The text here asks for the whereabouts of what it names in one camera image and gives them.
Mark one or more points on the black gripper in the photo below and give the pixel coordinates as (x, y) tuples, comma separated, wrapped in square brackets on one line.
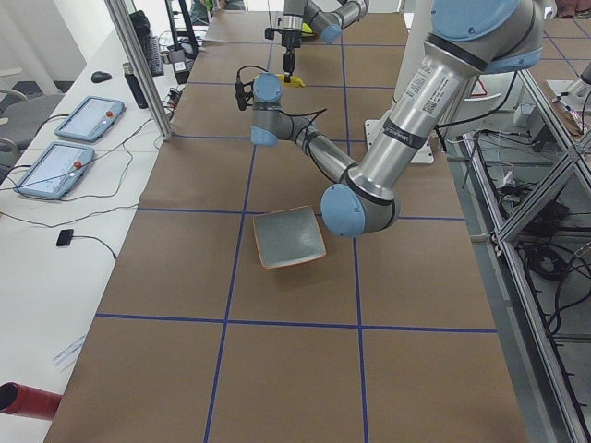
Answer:
[(289, 56)]

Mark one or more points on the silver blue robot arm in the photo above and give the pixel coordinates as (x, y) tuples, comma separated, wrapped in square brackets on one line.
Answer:
[(466, 39), (328, 25)]

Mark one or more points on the grey square plate orange rim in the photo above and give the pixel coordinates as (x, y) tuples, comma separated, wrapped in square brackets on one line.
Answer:
[(288, 237)]

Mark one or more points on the black keyboard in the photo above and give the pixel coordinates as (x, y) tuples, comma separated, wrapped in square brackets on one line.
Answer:
[(151, 52)]

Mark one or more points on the black water bottle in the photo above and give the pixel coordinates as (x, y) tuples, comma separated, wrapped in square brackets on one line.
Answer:
[(134, 86)]

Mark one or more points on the black computer mouse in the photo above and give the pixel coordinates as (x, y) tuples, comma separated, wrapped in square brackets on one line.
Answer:
[(100, 77)]

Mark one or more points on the upper blue teach pendant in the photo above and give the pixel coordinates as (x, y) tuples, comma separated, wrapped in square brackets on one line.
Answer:
[(91, 119)]

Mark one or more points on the blue teach pendant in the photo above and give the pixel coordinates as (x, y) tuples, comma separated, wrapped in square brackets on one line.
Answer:
[(91, 119), (56, 171)]

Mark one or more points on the lower blue teach pendant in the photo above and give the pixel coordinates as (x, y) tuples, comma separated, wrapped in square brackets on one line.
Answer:
[(56, 171)]

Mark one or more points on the small black puck device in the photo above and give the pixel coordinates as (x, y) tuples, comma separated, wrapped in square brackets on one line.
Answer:
[(64, 238)]

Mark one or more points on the red cylinder tube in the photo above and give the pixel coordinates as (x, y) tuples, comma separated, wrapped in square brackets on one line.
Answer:
[(25, 401)]

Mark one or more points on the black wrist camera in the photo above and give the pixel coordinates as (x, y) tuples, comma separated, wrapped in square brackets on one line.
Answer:
[(270, 32), (243, 94)]

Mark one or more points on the aluminium frame post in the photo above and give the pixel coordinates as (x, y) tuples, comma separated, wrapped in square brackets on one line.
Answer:
[(119, 15)]

